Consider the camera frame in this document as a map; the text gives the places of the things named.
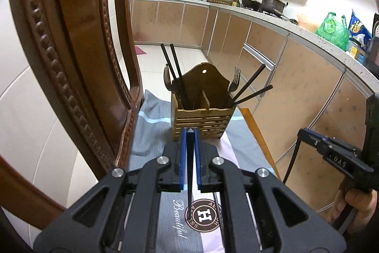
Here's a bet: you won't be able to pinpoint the grey striped cloth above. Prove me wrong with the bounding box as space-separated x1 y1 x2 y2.
128 91 273 252

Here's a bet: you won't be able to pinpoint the black cooking pot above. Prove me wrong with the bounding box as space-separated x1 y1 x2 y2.
260 0 289 14

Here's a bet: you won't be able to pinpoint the pink floor mat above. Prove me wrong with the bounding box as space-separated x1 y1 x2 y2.
135 46 146 55

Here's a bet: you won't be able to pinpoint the green plastic bag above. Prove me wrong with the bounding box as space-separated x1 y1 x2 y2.
315 12 349 51

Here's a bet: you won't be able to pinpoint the kitchen cabinets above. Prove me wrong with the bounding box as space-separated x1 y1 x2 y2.
131 0 378 214

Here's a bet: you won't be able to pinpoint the right hand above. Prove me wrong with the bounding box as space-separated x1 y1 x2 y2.
328 182 378 234

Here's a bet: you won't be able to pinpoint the blue snack bag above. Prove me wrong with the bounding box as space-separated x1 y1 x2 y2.
348 11 372 47

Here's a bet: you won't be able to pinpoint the metal fork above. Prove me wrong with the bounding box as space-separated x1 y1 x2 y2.
224 67 241 104

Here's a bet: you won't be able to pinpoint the wooden utensil holder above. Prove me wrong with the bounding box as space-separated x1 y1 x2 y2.
171 62 235 141

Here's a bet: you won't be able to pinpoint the black wok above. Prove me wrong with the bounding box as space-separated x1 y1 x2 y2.
240 0 261 12

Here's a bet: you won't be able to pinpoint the dark spoon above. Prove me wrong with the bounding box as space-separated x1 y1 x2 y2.
163 64 181 105

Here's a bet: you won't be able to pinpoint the carved wooden chair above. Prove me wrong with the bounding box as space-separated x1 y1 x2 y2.
0 0 145 222

